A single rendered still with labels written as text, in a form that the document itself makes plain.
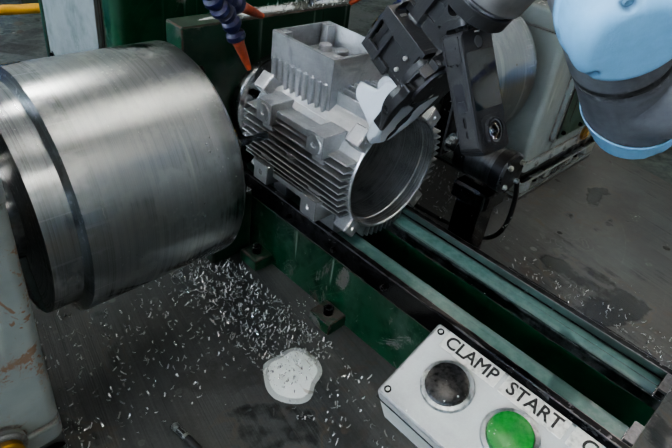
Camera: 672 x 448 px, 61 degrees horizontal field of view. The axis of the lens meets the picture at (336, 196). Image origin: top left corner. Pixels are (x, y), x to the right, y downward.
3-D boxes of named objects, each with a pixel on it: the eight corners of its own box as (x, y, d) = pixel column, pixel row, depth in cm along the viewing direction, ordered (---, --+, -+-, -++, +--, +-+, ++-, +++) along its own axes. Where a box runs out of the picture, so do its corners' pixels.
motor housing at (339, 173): (239, 185, 83) (242, 60, 73) (334, 152, 95) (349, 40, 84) (330, 258, 72) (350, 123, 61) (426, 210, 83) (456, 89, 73)
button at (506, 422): (475, 443, 37) (476, 434, 36) (502, 409, 38) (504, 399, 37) (514, 477, 36) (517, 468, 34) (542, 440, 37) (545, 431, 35)
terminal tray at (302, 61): (267, 81, 77) (270, 29, 73) (325, 68, 84) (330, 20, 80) (326, 116, 70) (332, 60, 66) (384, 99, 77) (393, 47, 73)
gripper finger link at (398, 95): (391, 111, 62) (438, 58, 55) (401, 124, 61) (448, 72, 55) (362, 121, 59) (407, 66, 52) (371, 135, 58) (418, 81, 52)
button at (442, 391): (417, 393, 40) (415, 382, 39) (444, 363, 41) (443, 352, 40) (451, 422, 38) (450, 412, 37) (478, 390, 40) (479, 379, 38)
